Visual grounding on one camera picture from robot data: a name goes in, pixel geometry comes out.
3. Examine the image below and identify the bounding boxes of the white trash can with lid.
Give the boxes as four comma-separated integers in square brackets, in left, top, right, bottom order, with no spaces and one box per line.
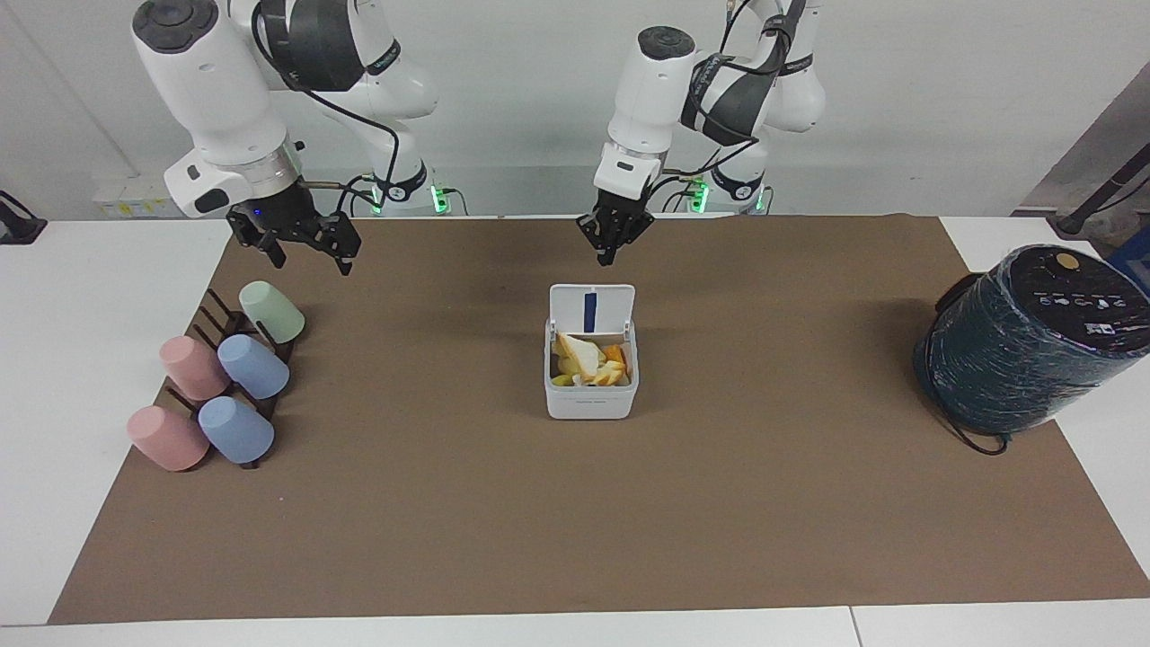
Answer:
[544,283,641,421]

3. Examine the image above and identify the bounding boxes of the pink plastic cup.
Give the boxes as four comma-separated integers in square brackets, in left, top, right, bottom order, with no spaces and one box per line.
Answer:
[159,335,232,403]
[126,405,211,473]

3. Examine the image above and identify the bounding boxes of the dark wooden cup rack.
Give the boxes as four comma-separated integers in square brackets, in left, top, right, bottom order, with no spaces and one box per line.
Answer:
[165,288,298,471]

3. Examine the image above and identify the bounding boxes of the black cylindrical appliance in wrap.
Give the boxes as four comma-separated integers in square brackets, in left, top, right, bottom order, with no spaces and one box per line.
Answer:
[912,244,1150,436]

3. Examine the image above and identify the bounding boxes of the black stand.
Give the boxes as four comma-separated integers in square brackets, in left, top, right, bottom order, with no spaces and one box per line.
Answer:
[1055,142,1150,237]
[0,190,49,246]

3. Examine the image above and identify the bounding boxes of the black appliance power cord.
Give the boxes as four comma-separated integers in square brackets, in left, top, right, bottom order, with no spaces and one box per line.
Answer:
[933,395,1013,457]

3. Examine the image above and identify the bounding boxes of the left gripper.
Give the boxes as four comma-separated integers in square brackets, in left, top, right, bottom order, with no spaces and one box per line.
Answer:
[576,184,656,268]

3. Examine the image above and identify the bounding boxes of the black cable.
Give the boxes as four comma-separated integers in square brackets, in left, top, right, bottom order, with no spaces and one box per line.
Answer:
[645,0,807,215]
[250,4,402,236]

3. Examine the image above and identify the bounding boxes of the pale yellow fruit peel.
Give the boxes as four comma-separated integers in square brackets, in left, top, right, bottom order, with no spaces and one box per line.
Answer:
[553,332,603,386]

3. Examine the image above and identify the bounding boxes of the blue plastic cup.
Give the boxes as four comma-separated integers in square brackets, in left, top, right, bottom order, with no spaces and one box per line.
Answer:
[217,334,291,401]
[197,396,276,465]

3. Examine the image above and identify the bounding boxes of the green plastic cup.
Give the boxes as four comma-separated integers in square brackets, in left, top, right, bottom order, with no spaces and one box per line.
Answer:
[238,280,306,345]

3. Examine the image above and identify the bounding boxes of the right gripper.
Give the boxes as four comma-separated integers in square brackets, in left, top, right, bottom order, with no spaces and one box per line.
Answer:
[226,180,363,277]

